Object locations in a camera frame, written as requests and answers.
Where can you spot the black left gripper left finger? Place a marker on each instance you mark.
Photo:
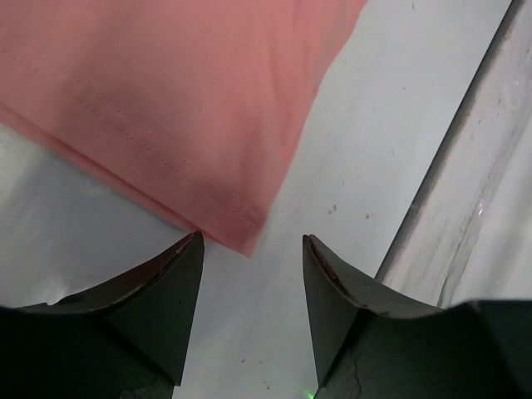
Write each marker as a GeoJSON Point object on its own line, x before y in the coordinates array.
{"type": "Point", "coordinates": [151, 306]}

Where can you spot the pink t shirt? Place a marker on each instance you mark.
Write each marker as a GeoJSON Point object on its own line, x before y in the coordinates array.
{"type": "Point", "coordinates": [193, 109]}

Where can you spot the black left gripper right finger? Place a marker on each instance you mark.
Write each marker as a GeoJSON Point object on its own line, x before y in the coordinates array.
{"type": "Point", "coordinates": [400, 335]}

